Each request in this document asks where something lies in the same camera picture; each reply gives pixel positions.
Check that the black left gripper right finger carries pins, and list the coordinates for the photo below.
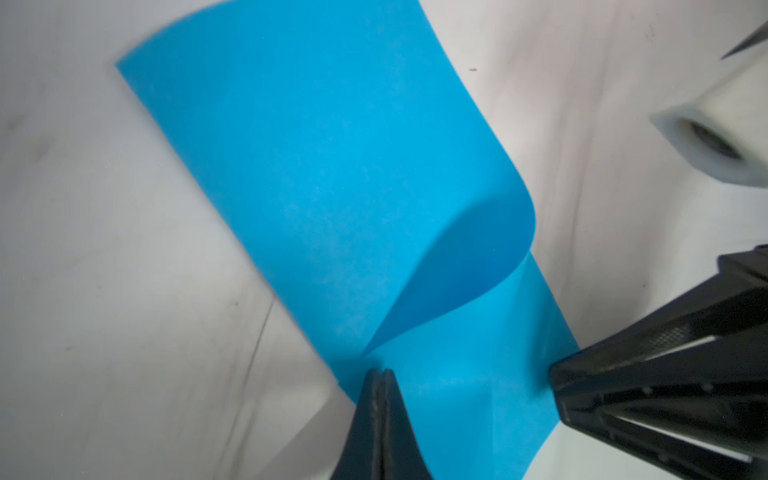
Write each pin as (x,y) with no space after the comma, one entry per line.
(400,455)

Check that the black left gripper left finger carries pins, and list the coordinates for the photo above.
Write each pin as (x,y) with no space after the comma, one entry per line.
(360,458)

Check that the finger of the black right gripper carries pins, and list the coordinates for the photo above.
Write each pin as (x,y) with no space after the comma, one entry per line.
(696,410)
(732,301)

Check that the blue square paper sheet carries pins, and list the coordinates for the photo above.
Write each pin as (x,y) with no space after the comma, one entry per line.
(341,148)

